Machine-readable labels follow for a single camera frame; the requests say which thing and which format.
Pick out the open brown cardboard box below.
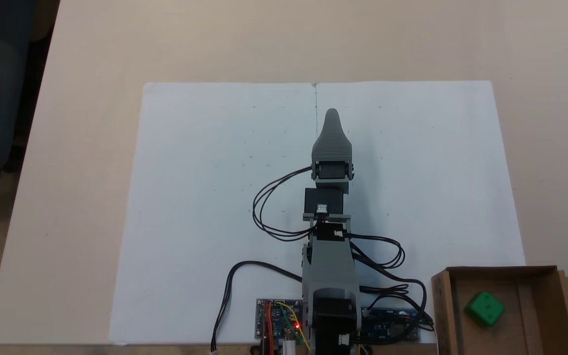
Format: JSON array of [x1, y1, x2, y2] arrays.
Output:
[[431, 265, 568, 355]]

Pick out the yellow jumper wire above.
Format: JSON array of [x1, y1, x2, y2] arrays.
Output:
[[276, 301, 313, 355]]

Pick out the white paper sheet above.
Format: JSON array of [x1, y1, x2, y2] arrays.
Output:
[[314, 80, 527, 344], [109, 81, 319, 346]]

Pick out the blue circuit board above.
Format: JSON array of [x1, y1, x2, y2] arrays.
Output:
[[362, 308, 421, 343]]

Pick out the green die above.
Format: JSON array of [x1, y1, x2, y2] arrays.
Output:
[[464, 291, 506, 327]]

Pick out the orange jumper wire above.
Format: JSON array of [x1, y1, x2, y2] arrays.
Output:
[[263, 303, 276, 355]]

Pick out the circuit board with coloured wires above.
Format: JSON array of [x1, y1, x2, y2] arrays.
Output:
[[256, 298, 305, 342]]

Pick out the black looped gripper wires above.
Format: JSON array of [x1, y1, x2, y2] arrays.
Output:
[[252, 167, 317, 242]]

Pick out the black arm wire bundle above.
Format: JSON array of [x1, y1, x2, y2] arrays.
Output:
[[347, 232, 435, 342]]

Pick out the grey wide ribbed gripper finger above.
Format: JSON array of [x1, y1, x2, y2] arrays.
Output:
[[312, 108, 354, 163]]

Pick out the black cable with white plug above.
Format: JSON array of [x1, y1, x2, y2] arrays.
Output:
[[210, 261, 304, 354]]

